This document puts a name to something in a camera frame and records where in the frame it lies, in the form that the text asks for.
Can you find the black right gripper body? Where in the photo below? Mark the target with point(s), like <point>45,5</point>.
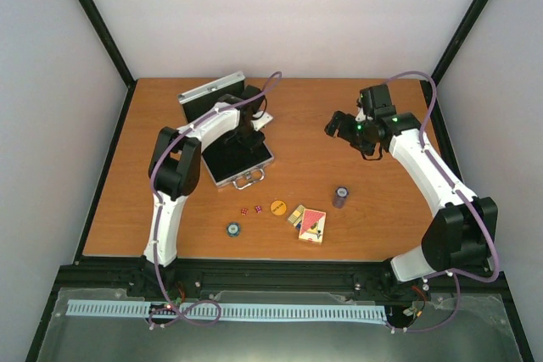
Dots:
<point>359,136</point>

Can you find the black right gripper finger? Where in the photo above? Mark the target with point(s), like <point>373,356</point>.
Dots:
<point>341,118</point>
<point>333,127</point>

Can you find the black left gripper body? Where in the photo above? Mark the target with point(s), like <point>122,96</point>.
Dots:
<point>245,140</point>

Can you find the aluminium poker case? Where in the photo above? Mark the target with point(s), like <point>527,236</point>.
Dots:
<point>226,161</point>

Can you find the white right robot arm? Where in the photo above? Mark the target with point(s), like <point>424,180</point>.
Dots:
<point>462,230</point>

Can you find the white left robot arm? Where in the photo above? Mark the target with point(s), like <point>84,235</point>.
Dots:
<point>224,132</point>

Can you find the purple chip stack right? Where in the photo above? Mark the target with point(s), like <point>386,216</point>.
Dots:
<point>340,196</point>

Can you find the yellow big blind button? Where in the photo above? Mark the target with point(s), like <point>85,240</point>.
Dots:
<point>278,207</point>

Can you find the blue chip stack left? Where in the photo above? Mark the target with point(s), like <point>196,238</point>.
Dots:
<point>233,229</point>

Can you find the yellow card box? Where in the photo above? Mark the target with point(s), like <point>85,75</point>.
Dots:
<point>296,217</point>

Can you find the red playing card deck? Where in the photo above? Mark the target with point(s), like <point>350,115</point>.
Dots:
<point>312,226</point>

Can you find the light blue cable duct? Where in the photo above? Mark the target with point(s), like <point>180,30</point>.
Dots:
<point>229,312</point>

